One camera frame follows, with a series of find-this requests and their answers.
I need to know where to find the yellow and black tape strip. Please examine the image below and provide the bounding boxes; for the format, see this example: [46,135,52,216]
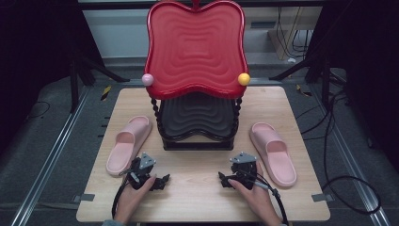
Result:
[295,84,313,97]
[100,85,113,102]

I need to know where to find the metal floor rail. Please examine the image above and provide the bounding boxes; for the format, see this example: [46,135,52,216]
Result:
[9,87,91,226]
[310,90,392,226]

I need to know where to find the pink slipper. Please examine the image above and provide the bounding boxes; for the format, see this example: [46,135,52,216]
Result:
[105,115,153,177]
[249,121,298,188]

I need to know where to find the thin black floor cable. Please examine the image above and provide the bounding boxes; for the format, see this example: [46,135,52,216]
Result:
[27,100,52,121]

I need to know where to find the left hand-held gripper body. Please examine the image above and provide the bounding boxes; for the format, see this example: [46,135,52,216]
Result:
[120,152,158,191]

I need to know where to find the right hand-held gripper cable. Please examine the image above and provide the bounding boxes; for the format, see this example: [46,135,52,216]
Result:
[250,179,290,226]

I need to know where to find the light wooden board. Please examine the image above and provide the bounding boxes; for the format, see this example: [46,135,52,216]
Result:
[267,6,324,61]

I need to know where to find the person's right hand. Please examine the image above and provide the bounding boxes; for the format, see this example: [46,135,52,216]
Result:
[227,163,283,226]

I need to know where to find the hand-held gripper cable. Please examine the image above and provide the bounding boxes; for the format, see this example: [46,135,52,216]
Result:
[111,180,130,218]
[250,179,290,226]

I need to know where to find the grey tape piece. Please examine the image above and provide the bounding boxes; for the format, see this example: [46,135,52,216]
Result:
[311,193,334,203]
[72,193,96,203]

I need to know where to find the red and black two-tier rack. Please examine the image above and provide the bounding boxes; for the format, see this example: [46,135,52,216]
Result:
[142,0,252,152]

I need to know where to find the black metal stand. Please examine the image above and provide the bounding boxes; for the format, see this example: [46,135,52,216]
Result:
[68,51,131,115]
[268,56,334,111]

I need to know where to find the hanging black cables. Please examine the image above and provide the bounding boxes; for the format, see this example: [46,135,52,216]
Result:
[277,6,314,59]

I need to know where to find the person's left hand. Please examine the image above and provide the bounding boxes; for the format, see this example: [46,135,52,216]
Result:
[114,175,157,225]

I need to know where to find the long black floor cable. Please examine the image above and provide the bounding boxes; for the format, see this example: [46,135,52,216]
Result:
[322,90,383,217]

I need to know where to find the left hand-held gripper cable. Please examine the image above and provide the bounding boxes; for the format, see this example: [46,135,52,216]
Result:
[111,180,130,218]

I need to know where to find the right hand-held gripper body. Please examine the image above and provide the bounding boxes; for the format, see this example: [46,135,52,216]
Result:
[229,152,258,190]

